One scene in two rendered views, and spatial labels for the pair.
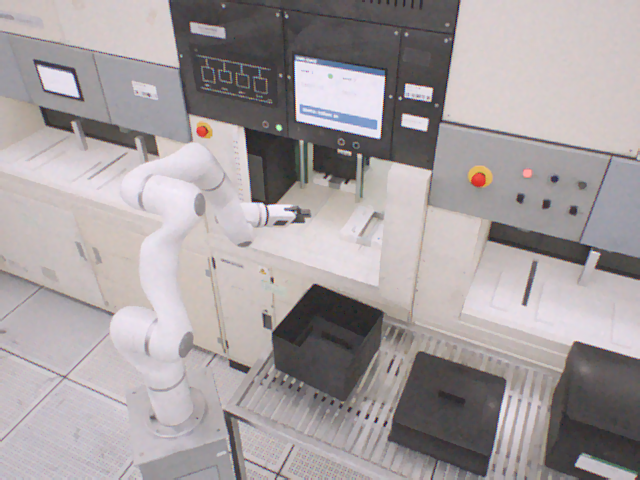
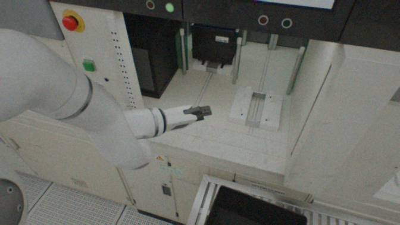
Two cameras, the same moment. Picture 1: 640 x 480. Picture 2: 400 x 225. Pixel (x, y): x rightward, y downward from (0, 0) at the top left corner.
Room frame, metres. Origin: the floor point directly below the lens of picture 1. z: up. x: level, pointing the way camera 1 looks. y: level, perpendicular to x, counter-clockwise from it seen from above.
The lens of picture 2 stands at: (1.03, 0.14, 1.69)
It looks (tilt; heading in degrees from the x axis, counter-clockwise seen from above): 46 degrees down; 352
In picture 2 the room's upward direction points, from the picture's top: straight up
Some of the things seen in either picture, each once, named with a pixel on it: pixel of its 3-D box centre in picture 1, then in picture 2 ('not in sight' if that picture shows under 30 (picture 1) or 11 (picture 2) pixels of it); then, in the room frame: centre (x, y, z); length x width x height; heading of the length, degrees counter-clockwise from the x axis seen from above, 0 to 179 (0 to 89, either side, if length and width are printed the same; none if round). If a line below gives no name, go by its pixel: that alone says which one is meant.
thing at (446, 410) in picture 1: (449, 405); not in sight; (1.00, -0.39, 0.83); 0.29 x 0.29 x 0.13; 67
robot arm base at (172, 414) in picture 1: (170, 393); not in sight; (1.02, 0.46, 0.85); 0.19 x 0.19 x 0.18
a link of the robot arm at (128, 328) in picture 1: (147, 344); not in sight; (1.03, 0.49, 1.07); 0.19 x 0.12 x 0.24; 69
